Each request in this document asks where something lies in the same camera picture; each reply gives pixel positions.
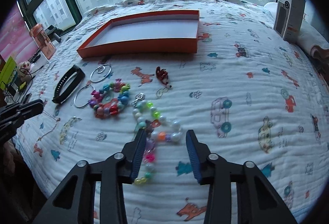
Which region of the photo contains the white product box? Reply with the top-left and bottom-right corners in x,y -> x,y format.
274,0 -> 306,44

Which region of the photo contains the white cartoon print quilt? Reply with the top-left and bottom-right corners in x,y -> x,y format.
15,0 -> 328,222

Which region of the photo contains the orange shallow box tray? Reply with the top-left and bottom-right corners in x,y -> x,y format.
77,10 -> 200,59

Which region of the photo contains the black smart wristband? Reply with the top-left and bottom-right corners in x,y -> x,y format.
52,65 -> 85,104

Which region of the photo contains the orange water bottle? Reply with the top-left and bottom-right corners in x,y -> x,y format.
29,24 -> 56,60

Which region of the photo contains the pastel pearl bead necklace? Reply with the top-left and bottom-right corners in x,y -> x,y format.
131,92 -> 183,186

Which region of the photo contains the large silver hoop earring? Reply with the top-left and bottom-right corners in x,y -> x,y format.
89,64 -> 112,83

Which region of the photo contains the black handheld device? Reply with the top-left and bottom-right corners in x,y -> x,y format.
45,25 -> 63,43

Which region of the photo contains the small white skull figurine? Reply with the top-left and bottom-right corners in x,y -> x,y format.
17,61 -> 31,83

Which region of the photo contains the green package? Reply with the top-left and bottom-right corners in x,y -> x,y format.
0,57 -> 17,90

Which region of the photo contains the black cable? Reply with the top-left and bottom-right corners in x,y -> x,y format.
0,64 -> 45,104

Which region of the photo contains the red beaded charm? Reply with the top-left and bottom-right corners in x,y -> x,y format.
156,67 -> 172,89

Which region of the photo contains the pink curtain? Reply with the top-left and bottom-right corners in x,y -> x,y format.
0,3 -> 38,64

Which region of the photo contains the colourful plastic bead bracelet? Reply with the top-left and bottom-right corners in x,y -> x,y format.
89,79 -> 131,119

